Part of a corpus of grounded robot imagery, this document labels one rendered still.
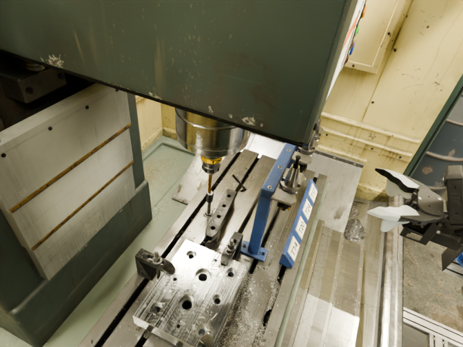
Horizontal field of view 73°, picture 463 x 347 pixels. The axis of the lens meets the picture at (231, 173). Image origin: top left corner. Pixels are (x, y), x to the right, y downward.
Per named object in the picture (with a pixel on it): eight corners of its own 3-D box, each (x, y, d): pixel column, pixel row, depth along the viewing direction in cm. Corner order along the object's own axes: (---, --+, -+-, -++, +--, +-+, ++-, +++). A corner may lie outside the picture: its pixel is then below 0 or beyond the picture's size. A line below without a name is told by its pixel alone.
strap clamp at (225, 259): (240, 253, 115) (244, 226, 106) (225, 281, 106) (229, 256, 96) (231, 249, 116) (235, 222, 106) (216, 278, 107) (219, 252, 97)
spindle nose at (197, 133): (202, 109, 76) (204, 60, 68) (261, 132, 71) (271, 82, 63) (159, 140, 65) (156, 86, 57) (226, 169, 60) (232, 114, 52)
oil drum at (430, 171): (433, 180, 308) (490, 99, 250) (439, 223, 264) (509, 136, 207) (371, 162, 322) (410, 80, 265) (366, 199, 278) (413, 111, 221)
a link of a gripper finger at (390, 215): (366, 239, 61) (406, 235, 63) (377, 218, 57) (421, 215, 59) (357, 226, 64) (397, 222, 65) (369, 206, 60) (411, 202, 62)
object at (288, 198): (297, 196, 96) (298, 194, 95) (293, 208, 92) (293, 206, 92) (275, 188, 98) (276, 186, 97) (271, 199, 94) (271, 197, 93)
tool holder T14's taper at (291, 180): (286, 176, 100) (291, 159, 95) (299, 181, 99) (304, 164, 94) (281, 184, 97) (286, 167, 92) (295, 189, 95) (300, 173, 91)
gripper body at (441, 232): (395, 235, 65) (459, 259, 62) (415, 206, 59) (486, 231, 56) (397, 211, 71) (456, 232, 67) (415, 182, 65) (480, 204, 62)
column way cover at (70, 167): (140, 193, 133) (125, 77, 100) (49, 286, 99) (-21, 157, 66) (131, 189, 134) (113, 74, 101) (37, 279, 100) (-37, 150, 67)
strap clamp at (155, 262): (177, 282, 104) (176, 256, 94) (171, 290, 102) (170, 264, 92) (143, 266, 107) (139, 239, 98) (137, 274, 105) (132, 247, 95)
